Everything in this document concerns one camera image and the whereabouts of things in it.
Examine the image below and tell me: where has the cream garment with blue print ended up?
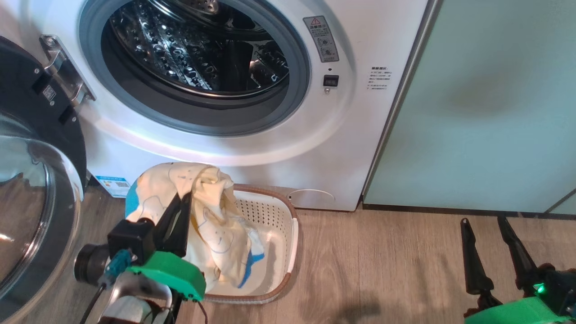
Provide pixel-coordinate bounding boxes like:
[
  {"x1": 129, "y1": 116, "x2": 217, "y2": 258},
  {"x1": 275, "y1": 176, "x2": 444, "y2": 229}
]
[{"x1": 125, "y1": 162, "x2": 267, "y2": 289}]

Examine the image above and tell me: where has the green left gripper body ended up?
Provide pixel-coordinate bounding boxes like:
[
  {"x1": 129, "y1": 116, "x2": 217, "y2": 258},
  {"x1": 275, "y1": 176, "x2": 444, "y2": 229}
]
[{"x1": 126, "y1": 251, "x2": 207, "y2": 302}]

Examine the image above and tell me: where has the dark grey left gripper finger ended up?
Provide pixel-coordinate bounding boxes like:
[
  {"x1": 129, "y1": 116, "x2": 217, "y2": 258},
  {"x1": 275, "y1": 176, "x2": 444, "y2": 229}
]
[
  {"x1": 153, "y1": 193, "x2": 184, "y2": 251},
  {"x1": 169, "y1": 192, "x2": 194, "y2": 257}
]

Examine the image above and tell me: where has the white washing machine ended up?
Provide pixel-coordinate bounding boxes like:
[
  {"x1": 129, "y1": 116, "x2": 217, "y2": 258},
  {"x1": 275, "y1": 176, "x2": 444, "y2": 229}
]
[{"x1": 0, "y1": 0, "x2": 441, "y2": 212}]

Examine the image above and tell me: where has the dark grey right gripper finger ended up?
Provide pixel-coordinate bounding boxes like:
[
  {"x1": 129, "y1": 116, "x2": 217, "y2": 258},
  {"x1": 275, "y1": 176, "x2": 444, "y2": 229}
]
[
  {"x1": 460, "y1": 218, "x2": 495, "y2": 296},
  {"x1": 497, "y1": 216, "x2": 539, "y2": 289}
]

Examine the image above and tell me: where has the blue white energy label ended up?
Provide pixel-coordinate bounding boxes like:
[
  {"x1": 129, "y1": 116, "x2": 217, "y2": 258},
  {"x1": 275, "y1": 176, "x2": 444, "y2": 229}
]
[{"x1": 95, "y1": 175, "x2": 131, "y2": 199}]

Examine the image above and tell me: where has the grey rubber door gasket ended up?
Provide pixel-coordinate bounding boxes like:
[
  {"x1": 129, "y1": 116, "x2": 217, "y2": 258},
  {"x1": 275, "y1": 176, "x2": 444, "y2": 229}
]
[{"x1": 79, "y1": 0, "x2": 312, "y2": 137}]

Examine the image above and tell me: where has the pale green cabinet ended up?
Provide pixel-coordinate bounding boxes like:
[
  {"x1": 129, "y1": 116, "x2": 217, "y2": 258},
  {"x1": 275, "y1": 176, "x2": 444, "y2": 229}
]
[{"x1": 362, "y1": 0, "x2": 576, "y2": 216}]

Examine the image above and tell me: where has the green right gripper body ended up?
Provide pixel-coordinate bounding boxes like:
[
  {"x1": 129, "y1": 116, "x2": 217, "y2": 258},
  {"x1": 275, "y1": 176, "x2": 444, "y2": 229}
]
[{"x1": 464, "y1": 297, "x2": 576, "y2": 324}]

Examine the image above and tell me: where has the steel washing machine drum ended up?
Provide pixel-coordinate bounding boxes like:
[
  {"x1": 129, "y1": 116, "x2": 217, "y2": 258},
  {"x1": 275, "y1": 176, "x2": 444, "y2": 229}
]
[{"x1": 101, "y1": 0, "x2": 291, "y2": 98}]

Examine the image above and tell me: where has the black round washing machine door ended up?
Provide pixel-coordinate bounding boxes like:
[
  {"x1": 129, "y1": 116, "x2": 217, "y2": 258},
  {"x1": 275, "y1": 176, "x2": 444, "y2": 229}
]
[{"x1": 0, "y1": 35, "x2": 89, "y2": 324}]

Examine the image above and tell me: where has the grey warning sticker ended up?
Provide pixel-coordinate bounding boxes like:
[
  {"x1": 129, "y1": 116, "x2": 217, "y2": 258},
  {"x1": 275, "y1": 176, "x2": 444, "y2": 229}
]
[{"x1": 302, "y1": 15, "x2": 340, "y2": 63}]

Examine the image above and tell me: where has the metal door hinge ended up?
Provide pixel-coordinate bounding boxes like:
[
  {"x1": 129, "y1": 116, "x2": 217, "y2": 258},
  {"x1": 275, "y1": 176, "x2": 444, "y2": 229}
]
[{"x1": 39, "y1": 34, "x2": 97, "y2": 109}]

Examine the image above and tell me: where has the cream perforated laundry basket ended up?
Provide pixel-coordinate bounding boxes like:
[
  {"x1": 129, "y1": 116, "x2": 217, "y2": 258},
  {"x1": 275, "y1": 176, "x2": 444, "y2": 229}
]
[{"x1": 202, "y1": 184, "x2": 300, "y2": 305}]

